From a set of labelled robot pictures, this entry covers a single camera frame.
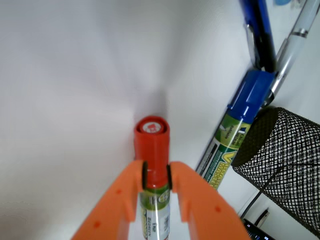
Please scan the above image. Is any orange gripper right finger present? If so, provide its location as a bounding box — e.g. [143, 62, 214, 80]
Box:
[167, 161, 250, 240]

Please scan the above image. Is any blue cap whiteboard marker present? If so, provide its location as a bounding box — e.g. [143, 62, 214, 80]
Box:
[195, 70, 275, 189]

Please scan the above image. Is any black mesh pen holder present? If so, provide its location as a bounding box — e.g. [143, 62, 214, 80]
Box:
[231, 107, 320, 237]

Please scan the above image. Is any red cap whiteboard marker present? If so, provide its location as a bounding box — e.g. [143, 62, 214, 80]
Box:
[134, 115, 170, 240]

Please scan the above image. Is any black cable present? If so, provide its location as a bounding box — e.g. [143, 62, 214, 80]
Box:
[239, 161, 311, 219]

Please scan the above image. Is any black smartphone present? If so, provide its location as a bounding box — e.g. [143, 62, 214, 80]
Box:
[242, 219, 275, 240]

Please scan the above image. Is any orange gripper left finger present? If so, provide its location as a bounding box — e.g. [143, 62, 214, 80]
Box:
[72, 160, 148, 240]

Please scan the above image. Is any dark blue ballpoint pen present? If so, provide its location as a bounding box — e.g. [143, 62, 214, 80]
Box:
[240, 0, 276, 73]

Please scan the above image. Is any silver metal pen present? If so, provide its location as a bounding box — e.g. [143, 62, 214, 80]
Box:
[262, 0, 320, 108]

